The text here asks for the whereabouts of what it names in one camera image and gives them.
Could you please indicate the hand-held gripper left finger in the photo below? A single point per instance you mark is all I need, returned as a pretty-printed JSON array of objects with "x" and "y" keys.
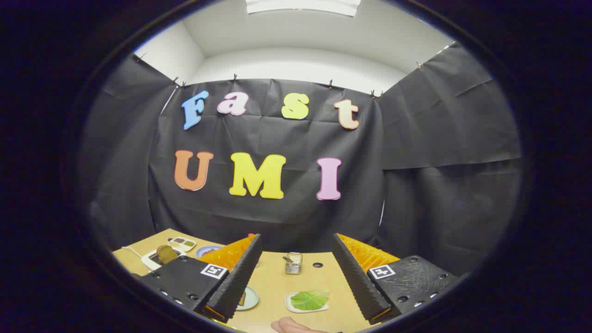
[{"x": 238, "y": 282}]

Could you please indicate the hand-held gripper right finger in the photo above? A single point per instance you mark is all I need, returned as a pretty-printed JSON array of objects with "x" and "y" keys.
[{"x": 358, "y": 282}]

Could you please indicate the green lettuce leaf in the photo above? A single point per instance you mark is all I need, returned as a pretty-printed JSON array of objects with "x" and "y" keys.
[{"x": 310, "y": 299}]

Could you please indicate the brown crust bread slice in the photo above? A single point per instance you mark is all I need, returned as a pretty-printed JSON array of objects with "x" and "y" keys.
[{"x": 166, "y": 254}]

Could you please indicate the toast slice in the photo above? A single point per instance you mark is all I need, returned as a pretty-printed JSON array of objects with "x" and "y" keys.
[{"x": 241, "y": 298}]

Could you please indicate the pale green round plate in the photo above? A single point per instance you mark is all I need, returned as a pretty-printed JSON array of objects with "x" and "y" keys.
[{"x": 252, "y": 299}]

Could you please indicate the blue plate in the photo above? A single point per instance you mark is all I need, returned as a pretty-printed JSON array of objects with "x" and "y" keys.
[{"x": 206, "y": 251}]

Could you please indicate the white square plate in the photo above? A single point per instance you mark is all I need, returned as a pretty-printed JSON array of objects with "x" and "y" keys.
[{"x": 289, "y": 303}]

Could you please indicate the white seasoning tray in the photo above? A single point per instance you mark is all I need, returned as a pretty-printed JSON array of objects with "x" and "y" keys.
[{"x": 181, "y": 243}]

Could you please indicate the white toaster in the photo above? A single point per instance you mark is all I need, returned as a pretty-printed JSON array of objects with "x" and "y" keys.
[{"x": 150, "y": 260}]

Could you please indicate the black backdrop cloth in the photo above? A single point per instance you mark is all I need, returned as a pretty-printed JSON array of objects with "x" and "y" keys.
[{"x": 277, "y": 138}]

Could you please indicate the row of small cloth clips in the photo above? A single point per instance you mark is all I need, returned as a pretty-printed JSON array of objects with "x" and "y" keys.
[{"x": 235, "y": 77}]

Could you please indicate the ceiling light panel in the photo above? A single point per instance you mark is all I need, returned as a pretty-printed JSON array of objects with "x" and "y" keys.
[{"x": 300, "y": 5}]

